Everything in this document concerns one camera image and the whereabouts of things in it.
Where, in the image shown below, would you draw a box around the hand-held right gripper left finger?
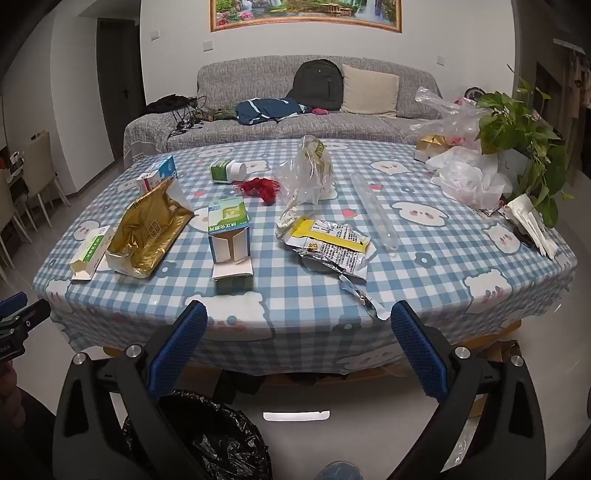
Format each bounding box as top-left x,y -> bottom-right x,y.
52,300 -> 209,480

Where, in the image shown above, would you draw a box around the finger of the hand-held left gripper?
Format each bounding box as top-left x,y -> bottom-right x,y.
0,292 -> 28,320
0,299 -> 51,340

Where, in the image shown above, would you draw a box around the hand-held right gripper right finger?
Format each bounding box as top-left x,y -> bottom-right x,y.
390,300 -> 548,480

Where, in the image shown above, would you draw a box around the trash bin with black bag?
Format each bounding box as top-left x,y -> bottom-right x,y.
121,390 -> 273,480

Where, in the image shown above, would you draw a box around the clear plastic tube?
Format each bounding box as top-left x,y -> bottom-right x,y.
350,173 -> 400,254

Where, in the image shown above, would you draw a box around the white paper napkin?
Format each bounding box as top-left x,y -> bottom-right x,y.
499,194 -> 561,260

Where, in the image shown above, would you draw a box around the blue white milk carton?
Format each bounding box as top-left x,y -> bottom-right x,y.
136,155 -> 178,195

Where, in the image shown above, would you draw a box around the red mesh net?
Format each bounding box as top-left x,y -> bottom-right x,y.
233,176 -> 282,205

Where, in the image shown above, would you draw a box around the black clothes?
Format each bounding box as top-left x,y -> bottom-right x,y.
217,369 -> 324,398

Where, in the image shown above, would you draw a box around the small green white box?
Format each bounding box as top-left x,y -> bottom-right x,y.
69,225 -> 116,281

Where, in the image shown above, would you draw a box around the gold foil bag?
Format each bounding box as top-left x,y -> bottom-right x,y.
106,178 -> 195,278

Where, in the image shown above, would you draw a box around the blue checked bear tablecloth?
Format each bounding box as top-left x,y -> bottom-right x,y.
31,137 -> 578,376

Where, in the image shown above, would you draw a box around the open green white box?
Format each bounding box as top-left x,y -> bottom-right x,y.
207,196 -> 254,281

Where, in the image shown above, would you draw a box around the yellow silver snack wrapper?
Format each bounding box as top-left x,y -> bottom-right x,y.
276,215 -> 391,321

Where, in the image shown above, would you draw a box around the white plastic bag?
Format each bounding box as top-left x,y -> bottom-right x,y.
425,145 -> 515,210

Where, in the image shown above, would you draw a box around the green white medicine bottle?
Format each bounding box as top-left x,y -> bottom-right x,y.
210,158 -> 250,184

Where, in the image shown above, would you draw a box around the gold white box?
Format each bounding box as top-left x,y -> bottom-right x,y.
413,134 -> 451,162

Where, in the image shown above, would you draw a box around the dark door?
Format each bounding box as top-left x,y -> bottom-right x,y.
97,21 -> 146,162

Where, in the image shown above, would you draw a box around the large clear plastic bag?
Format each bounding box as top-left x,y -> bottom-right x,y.
413,85 -> 497,151

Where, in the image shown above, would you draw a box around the green cloth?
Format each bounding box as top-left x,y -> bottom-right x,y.
203,106 -> 238,123

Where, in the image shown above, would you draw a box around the grey sofa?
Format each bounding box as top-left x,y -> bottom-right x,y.
122,55 -> 444,169

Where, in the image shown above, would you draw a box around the green potted plant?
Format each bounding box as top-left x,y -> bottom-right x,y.
475,65 -> 575,229

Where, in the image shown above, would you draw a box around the black cloth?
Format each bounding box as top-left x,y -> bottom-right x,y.
145,95 -> 197,116

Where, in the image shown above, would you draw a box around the blue jacket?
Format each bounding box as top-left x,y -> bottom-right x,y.
235,98 -> 315,125

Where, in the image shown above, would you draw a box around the beige cushion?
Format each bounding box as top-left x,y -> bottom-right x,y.
339,64 -> 400,117

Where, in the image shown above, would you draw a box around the black backpack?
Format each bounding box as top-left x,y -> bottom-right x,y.
286,59 -> 343,114

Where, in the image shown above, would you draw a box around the framed landscape painting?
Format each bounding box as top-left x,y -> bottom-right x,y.
210,0 -> 403,34

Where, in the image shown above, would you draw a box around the black cables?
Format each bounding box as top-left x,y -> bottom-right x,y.
168,96 -> 208,137

